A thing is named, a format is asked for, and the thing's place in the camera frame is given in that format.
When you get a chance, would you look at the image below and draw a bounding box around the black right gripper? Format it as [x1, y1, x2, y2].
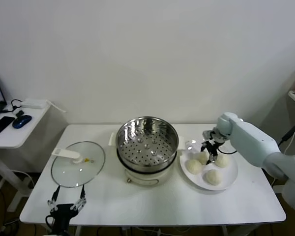
[200, 127, 228, 165]

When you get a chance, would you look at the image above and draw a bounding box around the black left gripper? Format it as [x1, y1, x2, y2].
[47, 185, 87, 234]

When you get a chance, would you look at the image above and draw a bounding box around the white steamed baozi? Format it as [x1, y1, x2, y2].
[197, 151, 210, 165]
[215, 154, 230, 168]
[205, 169, 223, 185]
[186, 159, 203, 175]

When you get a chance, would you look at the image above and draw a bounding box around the stainless steel steamer basket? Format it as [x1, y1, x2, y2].
[109, 117, 187, 168]

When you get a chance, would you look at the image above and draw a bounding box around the white round plate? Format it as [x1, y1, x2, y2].
[178, 139, 238, 192]

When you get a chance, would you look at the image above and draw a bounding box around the white electric cooker pot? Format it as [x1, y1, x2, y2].
[117, 147, 177, 187]

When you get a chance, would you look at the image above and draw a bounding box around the white side table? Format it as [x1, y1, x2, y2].
[0, 103, 51, 212]

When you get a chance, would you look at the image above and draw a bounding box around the blue computer mouse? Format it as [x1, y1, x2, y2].
[12, 115, 32, 129]

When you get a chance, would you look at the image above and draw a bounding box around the black smartphone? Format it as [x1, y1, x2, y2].
[0, 116, 16, 141]

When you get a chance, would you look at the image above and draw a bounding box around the white power adapter box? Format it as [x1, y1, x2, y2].
[21, 98, 49, 109]

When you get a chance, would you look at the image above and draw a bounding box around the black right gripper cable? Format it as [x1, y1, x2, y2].
[217, 145, 237, 155]

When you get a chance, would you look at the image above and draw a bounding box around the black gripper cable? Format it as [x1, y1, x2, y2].
[217, 145, 237, 155]
[44, 215, 55, 233]

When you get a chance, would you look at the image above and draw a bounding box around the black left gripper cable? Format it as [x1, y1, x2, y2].
[44, 215, 55, 233]

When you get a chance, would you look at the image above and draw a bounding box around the white floor cable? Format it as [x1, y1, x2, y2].
[13, 169, 36, 189]

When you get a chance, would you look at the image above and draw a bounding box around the black cable with adapter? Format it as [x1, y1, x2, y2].
[277, 125, 295, 147]

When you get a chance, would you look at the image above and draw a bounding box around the black usb cable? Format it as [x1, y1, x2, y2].
[0, 99, 25, 118]

